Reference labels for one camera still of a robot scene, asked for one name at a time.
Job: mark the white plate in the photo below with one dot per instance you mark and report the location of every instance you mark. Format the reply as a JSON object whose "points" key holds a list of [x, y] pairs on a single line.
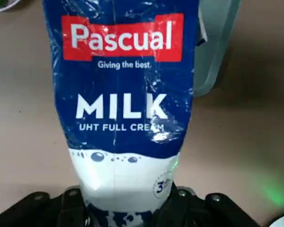
{"points": [[2, 4]]}

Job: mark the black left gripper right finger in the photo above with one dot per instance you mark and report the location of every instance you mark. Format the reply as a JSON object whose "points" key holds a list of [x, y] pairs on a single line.
{"points": [[203, 212]]}

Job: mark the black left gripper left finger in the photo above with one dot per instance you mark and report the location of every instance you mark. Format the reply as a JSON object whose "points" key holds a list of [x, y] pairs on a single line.
{"points": [[38, 212]]}

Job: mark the blue white milk carton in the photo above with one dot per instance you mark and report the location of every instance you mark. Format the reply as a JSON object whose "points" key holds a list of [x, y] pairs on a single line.
{"points": [[123, 94]]}

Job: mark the teal rectangular tray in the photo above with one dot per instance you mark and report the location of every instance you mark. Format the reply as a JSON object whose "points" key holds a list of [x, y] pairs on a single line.
{"points": [[215, 52]]}

